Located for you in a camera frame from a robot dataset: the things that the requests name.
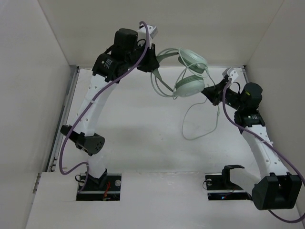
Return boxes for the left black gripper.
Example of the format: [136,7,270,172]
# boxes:
[126,41,160,73]

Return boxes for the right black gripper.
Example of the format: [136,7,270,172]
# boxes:
[200,79,245,111]

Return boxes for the mint green headphone cable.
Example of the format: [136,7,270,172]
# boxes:
[177,49,220,141]

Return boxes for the mint green headphones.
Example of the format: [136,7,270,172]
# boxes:
[150,48,209,100]

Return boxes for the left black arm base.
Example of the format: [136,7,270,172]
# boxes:
[75,174,122,201]

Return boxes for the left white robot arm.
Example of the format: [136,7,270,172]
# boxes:
[59,22,159,189]

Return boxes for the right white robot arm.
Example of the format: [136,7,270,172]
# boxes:
[202,76,305,210]

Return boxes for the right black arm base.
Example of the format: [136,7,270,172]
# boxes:
[203,173,252,201]

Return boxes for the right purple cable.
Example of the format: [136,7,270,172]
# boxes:
[222,78,305,224]

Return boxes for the purple cable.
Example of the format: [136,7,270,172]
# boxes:
[58,21,153,193]
[222,78,305,224]

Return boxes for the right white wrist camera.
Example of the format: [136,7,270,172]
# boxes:
[223,67,239,83]

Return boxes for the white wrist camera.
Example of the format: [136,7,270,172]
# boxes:
[223,67,239,83]
[137,23,158,46]

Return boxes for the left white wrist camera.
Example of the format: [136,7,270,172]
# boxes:
[137,23,158,46]

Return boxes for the right aluminium rail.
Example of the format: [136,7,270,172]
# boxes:
[242,65,250,83]

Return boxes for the aluminium rail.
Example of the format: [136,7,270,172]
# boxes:
[242,65,250,83]
[44,65,80,172]

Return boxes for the left aluminium rail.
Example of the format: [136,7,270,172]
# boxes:
[44,65,80,172]

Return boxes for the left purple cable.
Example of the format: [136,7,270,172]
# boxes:
[58,21,153,193]

